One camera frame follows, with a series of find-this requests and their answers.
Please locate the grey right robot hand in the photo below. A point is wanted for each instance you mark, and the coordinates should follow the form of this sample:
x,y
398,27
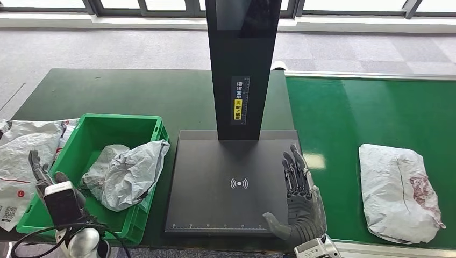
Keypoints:
x,y
306,213

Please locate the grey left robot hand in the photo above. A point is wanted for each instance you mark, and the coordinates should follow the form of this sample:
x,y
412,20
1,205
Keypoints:
x,y
39,174

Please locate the grey mailer with red print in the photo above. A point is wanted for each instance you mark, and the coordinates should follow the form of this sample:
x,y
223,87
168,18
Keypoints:
x,y
392,192

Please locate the grey mailer parcel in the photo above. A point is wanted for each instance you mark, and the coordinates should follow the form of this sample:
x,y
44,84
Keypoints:
x,y
103,156
132,174

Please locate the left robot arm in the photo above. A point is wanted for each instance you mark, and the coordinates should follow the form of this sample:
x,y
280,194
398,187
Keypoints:
x,y
83,244

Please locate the black inbound scanner machine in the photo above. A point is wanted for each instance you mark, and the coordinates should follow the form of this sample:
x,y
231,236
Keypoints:
x,y
221,171

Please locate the green conveyor belt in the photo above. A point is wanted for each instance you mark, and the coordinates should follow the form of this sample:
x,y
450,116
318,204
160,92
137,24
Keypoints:
x,y
356,114

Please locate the white conveyor roller end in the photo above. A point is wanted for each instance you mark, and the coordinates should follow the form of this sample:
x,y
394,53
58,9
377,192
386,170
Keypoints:
x,y
278,66

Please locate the white mailer with QR label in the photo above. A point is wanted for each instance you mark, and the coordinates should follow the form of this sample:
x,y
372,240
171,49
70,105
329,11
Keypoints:
x,y
21,156

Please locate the white mailer with red edge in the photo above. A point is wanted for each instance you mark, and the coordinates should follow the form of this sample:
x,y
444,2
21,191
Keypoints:
x,y
69,131

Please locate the green plastic crate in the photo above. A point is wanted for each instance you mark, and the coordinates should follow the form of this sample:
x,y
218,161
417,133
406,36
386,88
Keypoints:
x,y
107,131

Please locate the white window sill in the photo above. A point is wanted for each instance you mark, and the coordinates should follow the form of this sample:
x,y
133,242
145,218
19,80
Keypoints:
x,y
107,22

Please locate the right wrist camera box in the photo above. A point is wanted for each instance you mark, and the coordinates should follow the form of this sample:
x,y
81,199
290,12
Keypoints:
x,y
313,251

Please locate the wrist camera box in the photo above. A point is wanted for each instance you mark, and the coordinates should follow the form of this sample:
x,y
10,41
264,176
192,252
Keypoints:
x,y
62,204
313,251

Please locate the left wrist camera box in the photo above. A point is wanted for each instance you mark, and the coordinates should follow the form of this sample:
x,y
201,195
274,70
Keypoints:
x,y
62,204

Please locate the dark window frame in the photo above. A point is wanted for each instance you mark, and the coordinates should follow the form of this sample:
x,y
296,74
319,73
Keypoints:
x,y
94,7

